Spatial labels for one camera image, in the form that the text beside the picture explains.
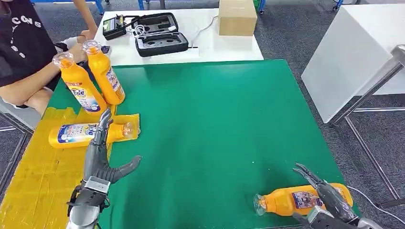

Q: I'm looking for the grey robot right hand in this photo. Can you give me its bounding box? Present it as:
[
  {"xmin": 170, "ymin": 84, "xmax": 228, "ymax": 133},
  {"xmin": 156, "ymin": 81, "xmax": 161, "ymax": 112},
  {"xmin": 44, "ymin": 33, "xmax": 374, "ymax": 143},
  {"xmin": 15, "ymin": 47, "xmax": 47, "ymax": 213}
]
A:
[{"xmin": 292, "ymin": 163, "xmax": 358, "ymax": 222}]

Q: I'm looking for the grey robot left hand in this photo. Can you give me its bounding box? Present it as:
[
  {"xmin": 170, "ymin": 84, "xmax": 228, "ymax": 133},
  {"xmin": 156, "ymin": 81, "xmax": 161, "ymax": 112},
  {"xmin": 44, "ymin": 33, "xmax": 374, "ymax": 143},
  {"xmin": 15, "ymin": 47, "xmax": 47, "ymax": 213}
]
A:
[{"xmin": 81, "ymin": 108, "xmax": 142, "ymax": 185}]

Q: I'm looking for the person's hand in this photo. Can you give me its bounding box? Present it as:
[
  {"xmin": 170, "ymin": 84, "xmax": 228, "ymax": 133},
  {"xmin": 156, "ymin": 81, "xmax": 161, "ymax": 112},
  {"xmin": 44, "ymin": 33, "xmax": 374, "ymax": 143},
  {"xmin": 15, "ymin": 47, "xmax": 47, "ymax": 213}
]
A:
[
  {"xmin": 67, "ymin": 42, "xmax": 88, "ymax": 64},
  {"xmin": 76, "ymin": 29, "xmax": 97, "ymax": 44}
]

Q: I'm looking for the orange detergent bottle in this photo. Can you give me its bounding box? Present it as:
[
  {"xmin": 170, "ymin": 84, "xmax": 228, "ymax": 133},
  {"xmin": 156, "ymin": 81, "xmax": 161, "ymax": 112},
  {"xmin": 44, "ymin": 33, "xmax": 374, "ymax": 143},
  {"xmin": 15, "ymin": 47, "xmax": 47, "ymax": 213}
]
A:
[
  {"xmin": 253, "ymin": 183, "xmax": 354, "ymax": 218},
  {"xmin": 82, "ymin": 40, "xmax": 126, "ymax": 106},
  {"xmin": 52, "ymin": 52, "xmax": 108, "ymax": 116},
  {"xmin": 48, "ymin": 122, "xmax": 140, "ymax": 149}
]

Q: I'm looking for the small black device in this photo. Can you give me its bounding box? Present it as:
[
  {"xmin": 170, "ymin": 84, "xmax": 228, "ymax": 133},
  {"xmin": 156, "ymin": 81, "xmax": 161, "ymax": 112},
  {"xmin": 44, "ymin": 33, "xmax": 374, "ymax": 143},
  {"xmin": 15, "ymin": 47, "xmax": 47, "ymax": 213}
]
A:
[{"xmin": 102, "ymin": 14, "xmax": 128, "ymax": 41}]

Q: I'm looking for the person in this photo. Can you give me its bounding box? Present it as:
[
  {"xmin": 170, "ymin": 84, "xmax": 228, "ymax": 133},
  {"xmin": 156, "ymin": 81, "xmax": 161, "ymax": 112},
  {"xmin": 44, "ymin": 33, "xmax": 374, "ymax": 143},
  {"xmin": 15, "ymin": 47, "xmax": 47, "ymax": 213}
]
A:
[{"xmin": 0, "ymin": 0, "xmax": 99, "ymax": 116}]

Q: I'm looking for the yellow plastic sheet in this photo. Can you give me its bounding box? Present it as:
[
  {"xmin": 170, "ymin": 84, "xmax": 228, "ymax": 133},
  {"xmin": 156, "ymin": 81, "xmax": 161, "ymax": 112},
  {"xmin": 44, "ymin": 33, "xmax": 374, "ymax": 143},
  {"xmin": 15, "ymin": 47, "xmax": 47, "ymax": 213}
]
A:
[{"xmin": 0, "ymin": 104, "xmax": 141, "ymax": 229}]

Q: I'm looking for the open black equipment case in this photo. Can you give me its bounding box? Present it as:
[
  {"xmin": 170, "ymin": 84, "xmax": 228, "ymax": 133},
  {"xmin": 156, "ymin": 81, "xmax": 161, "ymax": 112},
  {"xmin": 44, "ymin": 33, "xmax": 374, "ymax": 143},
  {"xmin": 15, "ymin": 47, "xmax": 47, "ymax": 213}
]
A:
[{"xmin": 130, "ymin": 12, "xmax": 190, "ymax": 58}]

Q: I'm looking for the green table mat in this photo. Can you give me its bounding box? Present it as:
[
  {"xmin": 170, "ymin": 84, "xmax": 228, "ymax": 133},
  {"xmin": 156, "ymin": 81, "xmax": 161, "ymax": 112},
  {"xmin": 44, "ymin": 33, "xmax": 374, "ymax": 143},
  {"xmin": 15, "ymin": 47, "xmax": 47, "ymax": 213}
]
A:
[{"xmin": 47, "ymin": 59, "xmax": 362, "ymax": 229}]

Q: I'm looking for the large white board table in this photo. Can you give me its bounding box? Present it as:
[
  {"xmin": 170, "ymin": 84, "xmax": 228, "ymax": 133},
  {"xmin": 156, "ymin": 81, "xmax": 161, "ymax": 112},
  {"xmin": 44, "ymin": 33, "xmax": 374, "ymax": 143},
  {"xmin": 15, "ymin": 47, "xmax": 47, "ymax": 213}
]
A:
[{"xmin": 300, "ymin": 3, "xmax": 405, "ymax": 124}]

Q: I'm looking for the cardboard box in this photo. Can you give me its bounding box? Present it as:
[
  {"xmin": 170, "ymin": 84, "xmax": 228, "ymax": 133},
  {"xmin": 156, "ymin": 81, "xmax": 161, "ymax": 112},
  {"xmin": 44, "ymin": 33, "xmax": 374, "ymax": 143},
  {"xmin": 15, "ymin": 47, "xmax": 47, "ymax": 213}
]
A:
[{"xmin": 217, "ymin": 0, "xmax": 258, "ymax": 37}]

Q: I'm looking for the blue table frame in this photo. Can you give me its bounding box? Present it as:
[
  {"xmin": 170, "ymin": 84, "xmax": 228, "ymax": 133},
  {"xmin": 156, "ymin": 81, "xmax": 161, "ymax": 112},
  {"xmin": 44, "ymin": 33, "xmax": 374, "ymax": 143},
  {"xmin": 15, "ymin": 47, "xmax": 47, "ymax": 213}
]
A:
[
  {"xmin": 137, "ymin": 0, "xmax": 267, "ymax": 15},
  {"xmin": 30, "ymin": 0, "xmax": 105, "ymax": 15}
]

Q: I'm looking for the white floor cable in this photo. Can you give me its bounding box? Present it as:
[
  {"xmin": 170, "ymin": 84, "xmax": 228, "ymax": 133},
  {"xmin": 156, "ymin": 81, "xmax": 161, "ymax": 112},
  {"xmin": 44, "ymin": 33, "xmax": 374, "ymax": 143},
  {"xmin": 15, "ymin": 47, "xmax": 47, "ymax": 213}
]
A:
[{"xmin": 346, "ymin": 185, "xmax": 405, "ymax": 226}]

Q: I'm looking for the coiled white cable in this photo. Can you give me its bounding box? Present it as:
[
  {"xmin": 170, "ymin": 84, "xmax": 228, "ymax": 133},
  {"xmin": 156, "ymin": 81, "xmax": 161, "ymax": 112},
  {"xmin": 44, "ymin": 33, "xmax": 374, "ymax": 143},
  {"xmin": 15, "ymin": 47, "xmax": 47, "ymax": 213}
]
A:
[{"xmin": 133, "ymin": 24, "xmax": 148, "ymax": 40}]

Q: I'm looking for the metal frame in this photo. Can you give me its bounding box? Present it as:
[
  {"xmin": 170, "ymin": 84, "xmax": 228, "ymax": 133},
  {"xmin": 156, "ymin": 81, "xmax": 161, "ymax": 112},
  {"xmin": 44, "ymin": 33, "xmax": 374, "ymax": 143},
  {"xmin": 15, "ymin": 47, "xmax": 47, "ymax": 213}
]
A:
[{"xmin": 329, "ymin": 44, "xmax": 405, "ymax": 210}]

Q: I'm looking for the thin white cable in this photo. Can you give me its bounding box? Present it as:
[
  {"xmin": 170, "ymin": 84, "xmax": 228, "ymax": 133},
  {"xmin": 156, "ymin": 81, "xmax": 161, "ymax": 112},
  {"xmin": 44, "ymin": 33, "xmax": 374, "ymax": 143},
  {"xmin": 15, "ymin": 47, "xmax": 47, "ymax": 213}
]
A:
[{"xmin": 189, "ymin": 15, "xmax": 220, "ymax": 49}]

